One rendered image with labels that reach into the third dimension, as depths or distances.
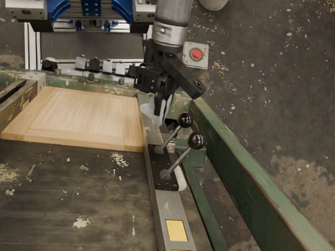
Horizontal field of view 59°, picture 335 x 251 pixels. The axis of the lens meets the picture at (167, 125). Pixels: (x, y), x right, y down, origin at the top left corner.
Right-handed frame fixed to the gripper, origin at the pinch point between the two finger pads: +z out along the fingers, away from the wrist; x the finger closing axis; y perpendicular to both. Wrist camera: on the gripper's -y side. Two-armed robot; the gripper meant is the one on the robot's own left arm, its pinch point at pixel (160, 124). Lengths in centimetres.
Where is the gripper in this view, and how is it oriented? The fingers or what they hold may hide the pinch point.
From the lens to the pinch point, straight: 74.2
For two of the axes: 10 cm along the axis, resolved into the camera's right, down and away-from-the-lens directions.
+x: -4.0, 3.4, -8.5
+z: -1.8, 8.8, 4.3
